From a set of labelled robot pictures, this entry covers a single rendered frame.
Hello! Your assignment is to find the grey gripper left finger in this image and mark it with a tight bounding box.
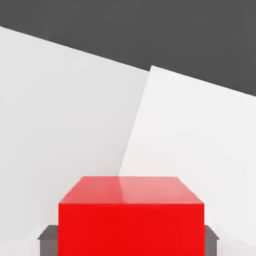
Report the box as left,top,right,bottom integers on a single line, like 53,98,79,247
29,224,60,256

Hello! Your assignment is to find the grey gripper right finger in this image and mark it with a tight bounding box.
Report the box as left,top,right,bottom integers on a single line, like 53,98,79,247
204,224,227,256

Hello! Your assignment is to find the small red cube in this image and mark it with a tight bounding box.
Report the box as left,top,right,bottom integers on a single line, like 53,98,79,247
58,175,205,256

